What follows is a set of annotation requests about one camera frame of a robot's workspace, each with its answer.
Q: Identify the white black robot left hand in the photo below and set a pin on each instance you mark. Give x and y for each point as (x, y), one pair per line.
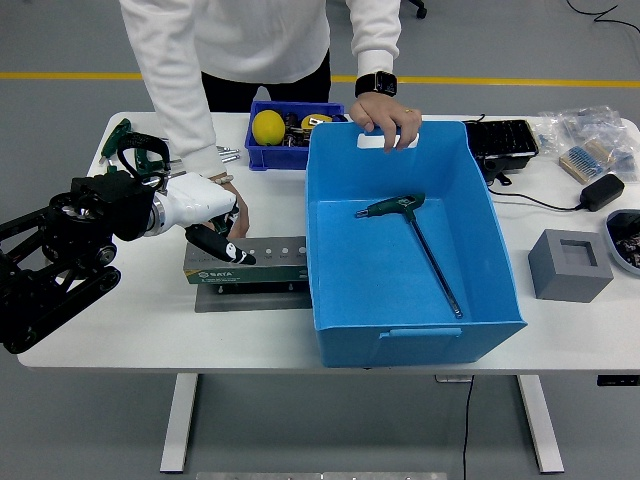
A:
(195, 202)

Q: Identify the person's right hand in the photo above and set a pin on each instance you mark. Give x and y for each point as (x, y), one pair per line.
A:
(244, 215)

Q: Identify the person's left hand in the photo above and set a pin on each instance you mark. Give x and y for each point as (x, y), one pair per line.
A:
(387, 112)

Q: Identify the grey green hex key stand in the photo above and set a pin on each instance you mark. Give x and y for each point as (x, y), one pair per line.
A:
(250, 275)

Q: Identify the large light blue plastic box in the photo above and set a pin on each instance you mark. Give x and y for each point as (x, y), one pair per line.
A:
(400, 270)

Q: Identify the person's right forearm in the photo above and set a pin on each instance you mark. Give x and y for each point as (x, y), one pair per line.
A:
(187, 130)

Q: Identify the person's left forearm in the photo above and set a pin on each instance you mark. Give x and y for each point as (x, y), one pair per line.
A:
(375, 45)

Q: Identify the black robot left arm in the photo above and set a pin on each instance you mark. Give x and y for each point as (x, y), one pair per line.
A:
(75, 240)

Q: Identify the black smartwatch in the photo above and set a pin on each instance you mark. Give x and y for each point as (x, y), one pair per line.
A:
(377, 84)

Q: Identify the small dark blue parts bin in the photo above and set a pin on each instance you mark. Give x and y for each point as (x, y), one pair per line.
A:
(272, 152)

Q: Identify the yellow black tape measure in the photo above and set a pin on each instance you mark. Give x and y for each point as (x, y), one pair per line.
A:
(316, 121)

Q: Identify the yellow ball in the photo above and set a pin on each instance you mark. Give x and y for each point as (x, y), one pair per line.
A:
(268, 127)

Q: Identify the dark metal parts in bin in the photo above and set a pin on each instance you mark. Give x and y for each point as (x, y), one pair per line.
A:
(295, 135)

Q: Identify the office chair base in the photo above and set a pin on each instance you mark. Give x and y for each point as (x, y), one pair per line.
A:
(419, 7)

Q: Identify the black plastic tray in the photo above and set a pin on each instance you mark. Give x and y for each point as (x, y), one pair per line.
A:
(502, 140)

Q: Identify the person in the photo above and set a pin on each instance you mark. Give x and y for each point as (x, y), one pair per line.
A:
(250, 35)

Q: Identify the clear plastic parts bags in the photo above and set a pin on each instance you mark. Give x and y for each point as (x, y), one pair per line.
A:
(585, 122)

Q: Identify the tan resistor strip packet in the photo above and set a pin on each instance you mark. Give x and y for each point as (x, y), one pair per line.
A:
(587, 160)

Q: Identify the white table leg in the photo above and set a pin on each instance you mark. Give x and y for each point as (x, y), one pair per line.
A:
(178, 425)
(542, 425)

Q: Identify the grey cube block with recess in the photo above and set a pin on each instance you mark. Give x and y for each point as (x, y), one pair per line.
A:
(550, 270)

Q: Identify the black power adapter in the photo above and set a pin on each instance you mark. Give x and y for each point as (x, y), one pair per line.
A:
(602, 191)

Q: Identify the round tray with small parts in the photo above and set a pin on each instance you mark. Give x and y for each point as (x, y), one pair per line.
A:
(622, 240)

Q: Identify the black table control panel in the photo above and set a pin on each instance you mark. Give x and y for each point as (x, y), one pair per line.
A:
(617, 380)

